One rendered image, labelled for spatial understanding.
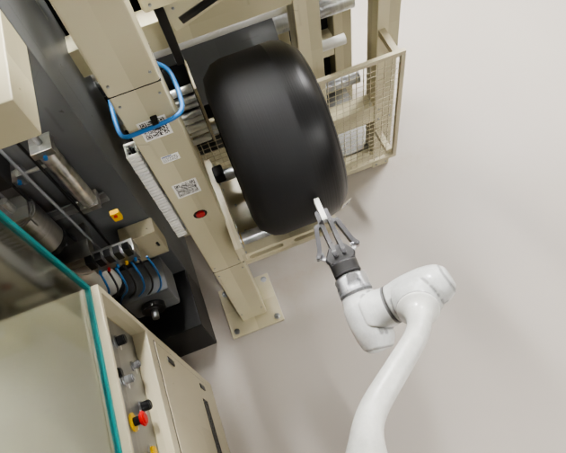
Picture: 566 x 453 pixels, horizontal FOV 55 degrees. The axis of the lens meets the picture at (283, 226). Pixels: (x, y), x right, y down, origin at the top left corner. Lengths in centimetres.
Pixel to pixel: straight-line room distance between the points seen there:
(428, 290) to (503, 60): 249
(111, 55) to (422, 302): 88
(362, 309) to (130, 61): 80
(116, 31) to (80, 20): 7
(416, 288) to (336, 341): 138
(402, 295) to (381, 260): 149
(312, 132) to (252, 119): 16
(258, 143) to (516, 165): 199
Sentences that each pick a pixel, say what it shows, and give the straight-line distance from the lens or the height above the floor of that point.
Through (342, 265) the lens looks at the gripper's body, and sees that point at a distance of 145.
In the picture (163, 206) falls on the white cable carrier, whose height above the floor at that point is 116.
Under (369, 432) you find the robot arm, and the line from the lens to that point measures 115.
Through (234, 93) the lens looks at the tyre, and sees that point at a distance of 152.
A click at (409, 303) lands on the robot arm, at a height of 133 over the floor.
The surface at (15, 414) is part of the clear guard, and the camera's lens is 104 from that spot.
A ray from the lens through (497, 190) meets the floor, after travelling 310.
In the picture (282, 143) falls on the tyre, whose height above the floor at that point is 140.
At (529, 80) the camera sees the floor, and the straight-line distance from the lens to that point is 359.
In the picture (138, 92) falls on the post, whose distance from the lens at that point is 136.
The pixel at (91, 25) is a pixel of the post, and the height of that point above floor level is 185.
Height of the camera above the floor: 257
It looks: 61 degrees down
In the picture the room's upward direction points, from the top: 15 degrees counter-clockwise
